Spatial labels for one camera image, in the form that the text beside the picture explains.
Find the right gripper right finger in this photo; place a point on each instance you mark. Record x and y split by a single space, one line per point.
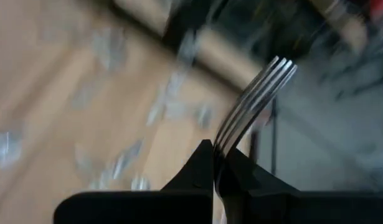
287 207

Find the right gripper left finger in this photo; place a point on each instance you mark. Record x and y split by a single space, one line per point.
178 205

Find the silver fork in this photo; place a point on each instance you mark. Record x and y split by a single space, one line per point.
256 96

